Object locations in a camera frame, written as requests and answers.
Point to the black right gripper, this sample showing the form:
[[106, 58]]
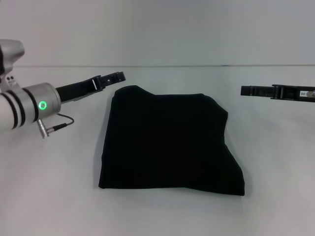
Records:
[[295, 93]]

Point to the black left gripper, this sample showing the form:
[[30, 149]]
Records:
[[78, 88]]

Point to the black t-shirt with pink print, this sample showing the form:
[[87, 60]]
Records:
[[167, 147]]

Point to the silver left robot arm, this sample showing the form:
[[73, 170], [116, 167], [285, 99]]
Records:
[[29, 108]]

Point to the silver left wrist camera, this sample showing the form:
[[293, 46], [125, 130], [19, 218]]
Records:
[[9, 64]]

